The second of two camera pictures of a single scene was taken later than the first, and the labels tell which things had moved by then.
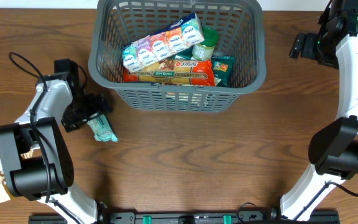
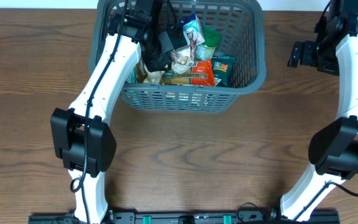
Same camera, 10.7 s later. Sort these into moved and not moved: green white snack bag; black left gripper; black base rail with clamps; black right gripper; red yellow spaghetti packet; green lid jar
Moved: black left gripper; black right gripper
Not moved: black base rail with clamps; red yellow spaghetti packet; green lid jar; green white snack bag
